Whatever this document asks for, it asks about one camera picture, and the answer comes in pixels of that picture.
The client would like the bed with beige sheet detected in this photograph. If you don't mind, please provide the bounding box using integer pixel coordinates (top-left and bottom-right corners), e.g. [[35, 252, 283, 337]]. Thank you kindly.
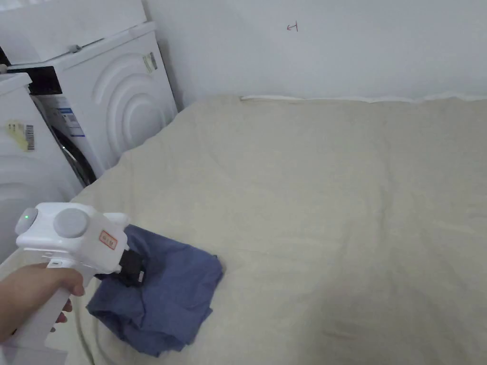
[[69, 95, 487, 365]]

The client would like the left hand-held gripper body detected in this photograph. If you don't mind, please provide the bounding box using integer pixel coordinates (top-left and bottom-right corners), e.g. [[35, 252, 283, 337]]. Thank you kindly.
[[0, 202, 147, 365]]

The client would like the dark blue shirt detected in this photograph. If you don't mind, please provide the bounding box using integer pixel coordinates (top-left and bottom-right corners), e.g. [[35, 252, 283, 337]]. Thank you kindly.
[[86, 224, 224, 357]]

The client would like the person's left hand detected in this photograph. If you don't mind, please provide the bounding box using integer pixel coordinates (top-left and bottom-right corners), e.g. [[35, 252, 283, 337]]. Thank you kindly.
[[0, 263, 86, 345]]

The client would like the white washing machine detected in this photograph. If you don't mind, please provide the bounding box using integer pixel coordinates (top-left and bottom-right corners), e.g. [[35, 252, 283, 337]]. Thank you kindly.
[[0, 0, 179, 189], [0, 73, 84, 264]]

